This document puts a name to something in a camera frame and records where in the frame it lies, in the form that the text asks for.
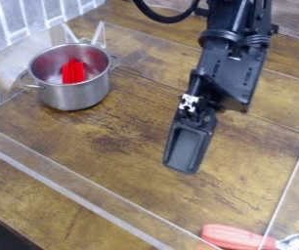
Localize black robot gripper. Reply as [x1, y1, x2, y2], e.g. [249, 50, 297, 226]
[188, 29, 269, 112]

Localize silver metal pot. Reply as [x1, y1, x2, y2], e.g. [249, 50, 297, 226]
[18, 43, 118, 111]

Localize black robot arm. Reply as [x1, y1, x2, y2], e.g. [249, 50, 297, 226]
[162, 0, 272, 174]

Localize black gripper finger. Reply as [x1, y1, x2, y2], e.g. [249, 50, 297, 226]
[162, 94, 217, 174]

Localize clear acrylic barrier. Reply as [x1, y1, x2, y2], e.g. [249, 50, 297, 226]
[0, 107, 299, 249]

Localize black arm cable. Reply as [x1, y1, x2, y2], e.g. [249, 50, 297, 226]
[130, 0, 202, 24]

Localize red handled metal spoon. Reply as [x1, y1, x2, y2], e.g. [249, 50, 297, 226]
[201, 224, 299, 250]

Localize red block object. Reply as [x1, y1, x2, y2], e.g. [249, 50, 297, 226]
[61, 58, 86, 84]

